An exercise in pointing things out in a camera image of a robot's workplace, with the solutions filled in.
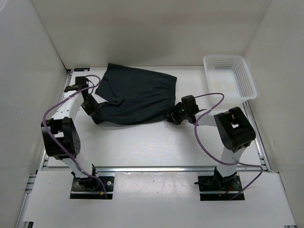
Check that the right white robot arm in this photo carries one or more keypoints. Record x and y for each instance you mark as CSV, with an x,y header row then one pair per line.
x,y
235,131

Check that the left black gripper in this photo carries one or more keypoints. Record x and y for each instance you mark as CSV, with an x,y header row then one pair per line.
x,y
95,109

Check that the white perforated plastic basket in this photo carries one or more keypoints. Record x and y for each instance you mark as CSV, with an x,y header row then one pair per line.
x,y
229,75

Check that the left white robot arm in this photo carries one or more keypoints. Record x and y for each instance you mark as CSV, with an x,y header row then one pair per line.
x,y
66,113

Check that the small dark label sticker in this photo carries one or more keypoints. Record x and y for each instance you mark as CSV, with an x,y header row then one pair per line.
x,y
81,69

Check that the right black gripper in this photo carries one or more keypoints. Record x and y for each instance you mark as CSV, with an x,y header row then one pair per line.
x,y
175,119

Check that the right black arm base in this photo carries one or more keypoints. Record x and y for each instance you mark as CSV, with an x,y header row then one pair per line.
x,y
212,189

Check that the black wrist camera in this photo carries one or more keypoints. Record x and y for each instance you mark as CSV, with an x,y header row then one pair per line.
x,y
80,83
189,104

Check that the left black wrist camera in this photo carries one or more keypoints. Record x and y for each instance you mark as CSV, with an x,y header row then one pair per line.
x,y
80,83

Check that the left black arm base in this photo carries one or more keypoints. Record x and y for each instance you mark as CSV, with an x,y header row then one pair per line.
x,y
92,189

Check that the dark navy sport shorts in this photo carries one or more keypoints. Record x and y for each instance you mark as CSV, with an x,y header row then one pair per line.
x,y
135,96

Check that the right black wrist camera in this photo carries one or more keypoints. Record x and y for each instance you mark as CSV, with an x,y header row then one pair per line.
x,y
189,104

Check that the front aluminium rail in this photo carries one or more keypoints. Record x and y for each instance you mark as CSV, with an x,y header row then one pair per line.
x,y
154,169

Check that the left aluminium frame rail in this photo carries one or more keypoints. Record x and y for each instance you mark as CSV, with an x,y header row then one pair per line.
x,y
56,145

